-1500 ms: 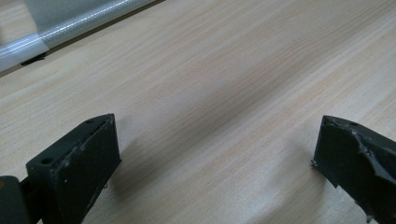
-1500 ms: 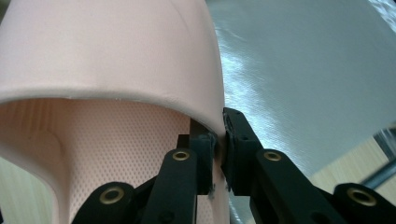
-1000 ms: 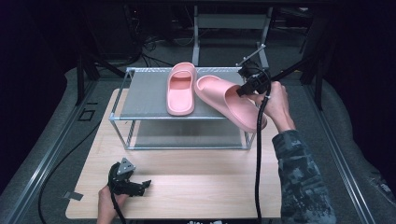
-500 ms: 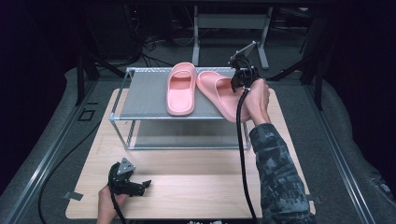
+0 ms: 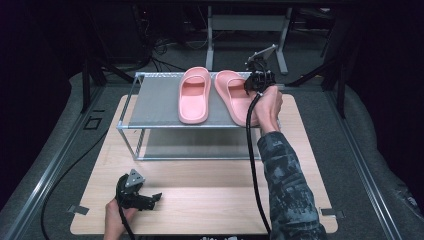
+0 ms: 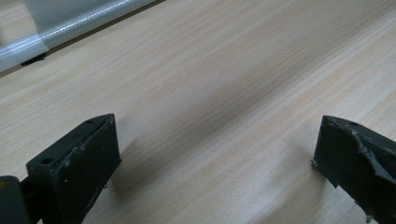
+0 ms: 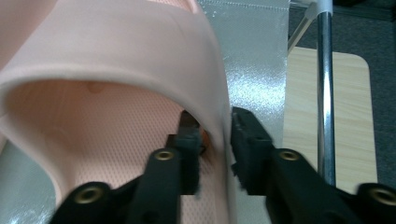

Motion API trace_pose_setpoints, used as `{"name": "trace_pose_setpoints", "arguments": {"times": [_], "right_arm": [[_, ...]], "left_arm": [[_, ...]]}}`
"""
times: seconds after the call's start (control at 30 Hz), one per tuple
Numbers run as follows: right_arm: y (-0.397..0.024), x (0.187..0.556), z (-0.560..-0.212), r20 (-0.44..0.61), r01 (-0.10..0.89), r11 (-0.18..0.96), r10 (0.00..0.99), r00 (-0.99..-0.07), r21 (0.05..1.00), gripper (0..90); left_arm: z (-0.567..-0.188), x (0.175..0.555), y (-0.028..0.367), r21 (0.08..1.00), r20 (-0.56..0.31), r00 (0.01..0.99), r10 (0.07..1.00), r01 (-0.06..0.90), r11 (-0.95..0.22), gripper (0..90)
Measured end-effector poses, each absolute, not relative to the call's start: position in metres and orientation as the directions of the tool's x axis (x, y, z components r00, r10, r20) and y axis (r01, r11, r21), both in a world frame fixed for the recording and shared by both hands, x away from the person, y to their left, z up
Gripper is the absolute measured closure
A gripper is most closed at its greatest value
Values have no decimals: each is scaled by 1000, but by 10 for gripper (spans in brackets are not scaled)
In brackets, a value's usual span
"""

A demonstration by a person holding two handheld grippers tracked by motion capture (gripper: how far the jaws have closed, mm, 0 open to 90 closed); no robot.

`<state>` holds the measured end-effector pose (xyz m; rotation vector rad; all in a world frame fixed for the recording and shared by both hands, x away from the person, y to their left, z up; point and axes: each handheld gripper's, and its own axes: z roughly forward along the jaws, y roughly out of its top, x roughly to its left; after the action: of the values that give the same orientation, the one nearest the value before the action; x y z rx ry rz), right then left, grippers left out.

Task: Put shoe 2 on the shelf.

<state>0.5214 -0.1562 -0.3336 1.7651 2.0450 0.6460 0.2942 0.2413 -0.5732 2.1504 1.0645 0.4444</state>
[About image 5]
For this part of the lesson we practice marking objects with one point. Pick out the black metal stand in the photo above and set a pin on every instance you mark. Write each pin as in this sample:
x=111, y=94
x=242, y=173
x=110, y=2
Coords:
x=340, y=96
x=86, y=83

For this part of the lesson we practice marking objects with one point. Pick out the pink foam slipper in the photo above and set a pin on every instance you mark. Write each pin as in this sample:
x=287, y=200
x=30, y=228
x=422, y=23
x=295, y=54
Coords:
x=194, y=110
x=233, y=96

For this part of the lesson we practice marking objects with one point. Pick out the person's right hand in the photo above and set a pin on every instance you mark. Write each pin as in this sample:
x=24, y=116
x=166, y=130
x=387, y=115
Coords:
x=270, y=110

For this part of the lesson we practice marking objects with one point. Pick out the grey metal desk frame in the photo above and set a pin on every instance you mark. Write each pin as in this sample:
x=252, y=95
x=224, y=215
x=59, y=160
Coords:
x=210, y=50

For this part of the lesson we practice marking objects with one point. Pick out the metal shoe rack grey shelves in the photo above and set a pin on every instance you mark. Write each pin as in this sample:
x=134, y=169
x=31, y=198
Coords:
x=156, y=103

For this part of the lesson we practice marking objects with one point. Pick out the person's left hand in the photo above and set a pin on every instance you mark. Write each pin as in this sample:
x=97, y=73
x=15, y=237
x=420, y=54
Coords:
x=115, y=220

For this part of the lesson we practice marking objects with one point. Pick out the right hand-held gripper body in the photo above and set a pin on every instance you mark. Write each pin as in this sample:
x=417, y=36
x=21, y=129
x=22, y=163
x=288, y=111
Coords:
x=263, y=80

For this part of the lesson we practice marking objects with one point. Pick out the aluminium floor rail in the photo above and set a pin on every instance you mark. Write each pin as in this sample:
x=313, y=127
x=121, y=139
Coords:
x=363, y=170
x=50, y=170

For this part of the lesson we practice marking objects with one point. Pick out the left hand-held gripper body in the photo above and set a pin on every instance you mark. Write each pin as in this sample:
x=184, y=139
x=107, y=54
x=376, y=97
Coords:
x=128, y=196

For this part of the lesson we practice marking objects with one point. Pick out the grey tape strip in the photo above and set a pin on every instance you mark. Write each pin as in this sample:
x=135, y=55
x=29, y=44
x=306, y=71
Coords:
x=79, y=210
x=331, y=212

